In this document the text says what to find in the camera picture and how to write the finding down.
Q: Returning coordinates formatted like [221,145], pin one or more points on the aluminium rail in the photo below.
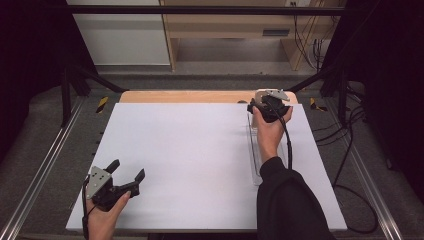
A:
[50,156]
[366,176]

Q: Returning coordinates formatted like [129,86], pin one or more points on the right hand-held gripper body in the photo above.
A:
[271,108]

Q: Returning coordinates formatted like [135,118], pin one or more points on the black horizontal frame bar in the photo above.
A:
[200,9]

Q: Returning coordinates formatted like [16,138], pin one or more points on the person's right hand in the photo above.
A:
[270,136]

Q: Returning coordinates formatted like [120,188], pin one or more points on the yellow black tape strip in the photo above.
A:
[314,104]
[102,104]

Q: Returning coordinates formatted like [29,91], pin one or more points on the dark grey box under desk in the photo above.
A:
[276,32]

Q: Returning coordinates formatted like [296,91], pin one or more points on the black curtain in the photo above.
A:
[393,83]
[30,50]

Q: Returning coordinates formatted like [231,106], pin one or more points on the wooden table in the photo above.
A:
[186,96]

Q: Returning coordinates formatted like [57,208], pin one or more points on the clear plastic tray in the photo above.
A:
[255,156]

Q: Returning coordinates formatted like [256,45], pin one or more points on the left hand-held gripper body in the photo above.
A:
[97,181]

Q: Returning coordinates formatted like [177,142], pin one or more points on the person's left hand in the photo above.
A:
[103,221]

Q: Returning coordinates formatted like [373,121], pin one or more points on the black frame strut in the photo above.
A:
[86,78]
[333,80]

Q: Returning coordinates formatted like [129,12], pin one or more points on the white cabinet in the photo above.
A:
[123,36]

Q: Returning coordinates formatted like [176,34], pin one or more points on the wooden desk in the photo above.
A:
[230,23]

